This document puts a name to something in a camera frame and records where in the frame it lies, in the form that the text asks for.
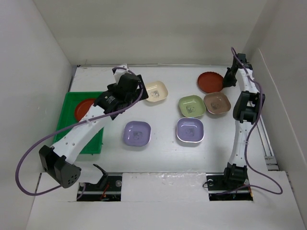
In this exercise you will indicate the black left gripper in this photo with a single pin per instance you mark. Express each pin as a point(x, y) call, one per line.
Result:
point(112, 86)

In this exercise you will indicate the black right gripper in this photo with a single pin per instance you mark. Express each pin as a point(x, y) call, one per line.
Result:
point(226, 82)

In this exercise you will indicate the cream square panda plate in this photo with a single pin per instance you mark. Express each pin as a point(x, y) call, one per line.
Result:
point(156, 91)

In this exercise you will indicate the red round plate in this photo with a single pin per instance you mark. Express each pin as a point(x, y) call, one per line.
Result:
point(210, 82)
point(82, 108)

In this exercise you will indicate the purple square plate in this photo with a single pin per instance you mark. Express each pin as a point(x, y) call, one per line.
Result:
point(137, 133)
point(190, 130)

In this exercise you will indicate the green square panda plate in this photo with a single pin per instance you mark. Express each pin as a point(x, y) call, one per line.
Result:
point(192, 106)

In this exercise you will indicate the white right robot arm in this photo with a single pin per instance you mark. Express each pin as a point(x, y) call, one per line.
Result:
point(246, 114)

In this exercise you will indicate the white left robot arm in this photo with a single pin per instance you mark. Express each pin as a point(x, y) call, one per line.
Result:
point(59, 159)

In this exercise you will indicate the green plastic bin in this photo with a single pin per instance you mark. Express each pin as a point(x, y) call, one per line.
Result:
point(66, 118)

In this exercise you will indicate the aluminium rail right side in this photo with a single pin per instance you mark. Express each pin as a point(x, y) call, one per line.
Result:
point(269, 156)

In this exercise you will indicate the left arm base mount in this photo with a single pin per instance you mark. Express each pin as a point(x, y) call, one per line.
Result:
point(110, 192)

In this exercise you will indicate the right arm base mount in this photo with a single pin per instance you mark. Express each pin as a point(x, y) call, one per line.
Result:
point(218, 190)

